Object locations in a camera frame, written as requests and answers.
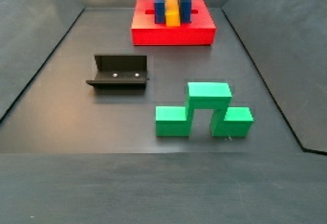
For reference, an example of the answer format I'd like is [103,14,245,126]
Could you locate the dark blue U block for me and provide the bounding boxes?
[153,0,192,24]

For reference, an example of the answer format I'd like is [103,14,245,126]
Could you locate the red slotted board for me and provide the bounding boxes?
[131,0,216,46]

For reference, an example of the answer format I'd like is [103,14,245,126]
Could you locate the yellow long block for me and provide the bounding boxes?
[164,0,180,27]

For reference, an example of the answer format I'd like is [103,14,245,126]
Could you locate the green arch block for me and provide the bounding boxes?
[155,82,253,137]

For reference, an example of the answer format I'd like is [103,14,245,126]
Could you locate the black angled bracket holder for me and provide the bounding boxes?
[85,54,148,87]

